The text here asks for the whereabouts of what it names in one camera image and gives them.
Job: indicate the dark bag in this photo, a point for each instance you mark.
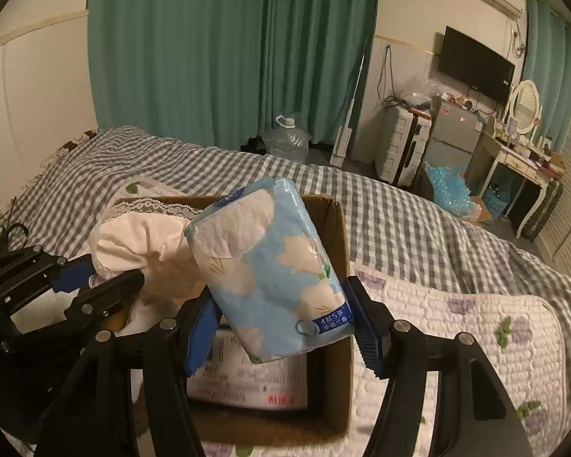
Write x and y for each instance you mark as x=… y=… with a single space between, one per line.
x=252 y=145

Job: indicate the white flat mop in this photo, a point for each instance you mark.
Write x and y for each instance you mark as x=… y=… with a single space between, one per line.
x=341 y=145

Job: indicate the white lace cloth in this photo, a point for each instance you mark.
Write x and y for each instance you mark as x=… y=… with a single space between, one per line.
x=147 y=207

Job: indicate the large clear water bottle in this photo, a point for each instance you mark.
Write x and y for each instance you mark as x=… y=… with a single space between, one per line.
x=288 y=143

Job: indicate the white printed packet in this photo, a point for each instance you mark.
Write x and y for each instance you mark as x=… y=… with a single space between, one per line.
x=266 y=381

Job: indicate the brown cardboard box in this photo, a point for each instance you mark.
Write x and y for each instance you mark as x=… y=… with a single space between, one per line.
x=330 y=390

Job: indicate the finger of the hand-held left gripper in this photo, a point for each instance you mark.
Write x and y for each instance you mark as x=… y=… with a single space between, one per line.
x=109 y=295
x=74 y=276

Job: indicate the dark green suitcase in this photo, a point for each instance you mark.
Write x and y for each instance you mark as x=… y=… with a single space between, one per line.
x=545 y=212

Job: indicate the black television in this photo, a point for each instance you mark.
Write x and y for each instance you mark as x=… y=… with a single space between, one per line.
x=476 y=64

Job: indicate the small orange cardboard box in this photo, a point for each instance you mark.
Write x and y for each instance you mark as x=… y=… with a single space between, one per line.
x=483 y=212

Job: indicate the blue plastic basket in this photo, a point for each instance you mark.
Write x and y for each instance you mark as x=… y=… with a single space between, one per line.
x=497 y=200

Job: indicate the blue plastic bag pile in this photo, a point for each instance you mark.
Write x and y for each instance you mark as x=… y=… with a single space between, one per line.
x=449 y=190

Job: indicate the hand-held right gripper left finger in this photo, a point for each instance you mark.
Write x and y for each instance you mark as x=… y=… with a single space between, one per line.
x=201 y=338

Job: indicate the cream cloth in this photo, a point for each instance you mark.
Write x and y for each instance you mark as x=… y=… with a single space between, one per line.
x=133 y=243

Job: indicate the grey mini fridge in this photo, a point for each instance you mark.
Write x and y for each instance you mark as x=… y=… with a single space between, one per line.
x=457 y=128

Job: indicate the white suitcase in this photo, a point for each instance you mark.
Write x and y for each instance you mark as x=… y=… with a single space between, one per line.
x=399 y=147

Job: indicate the blue floral tissue pack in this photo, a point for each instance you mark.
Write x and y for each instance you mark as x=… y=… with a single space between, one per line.
x=266 y=271

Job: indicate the white dressing table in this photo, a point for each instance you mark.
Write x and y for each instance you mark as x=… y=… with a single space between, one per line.
x=518 y=159

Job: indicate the white oval mirror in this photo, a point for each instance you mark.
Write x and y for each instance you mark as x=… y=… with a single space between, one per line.
x=523 y=104

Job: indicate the green curtain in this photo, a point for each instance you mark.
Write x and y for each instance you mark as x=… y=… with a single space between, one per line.
x=171 y=57
x=323 y=47

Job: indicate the grey checked blanket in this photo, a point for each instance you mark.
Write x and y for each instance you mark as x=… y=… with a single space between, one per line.
x=409 y=228

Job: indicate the light teal curtain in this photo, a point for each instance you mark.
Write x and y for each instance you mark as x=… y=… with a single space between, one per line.
x=547 y=57

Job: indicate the clear plastic bags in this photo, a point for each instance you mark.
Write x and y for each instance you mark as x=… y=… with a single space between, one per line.
x=421 y=93

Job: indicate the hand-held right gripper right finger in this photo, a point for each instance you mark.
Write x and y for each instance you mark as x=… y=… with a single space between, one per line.
x=365 y=328

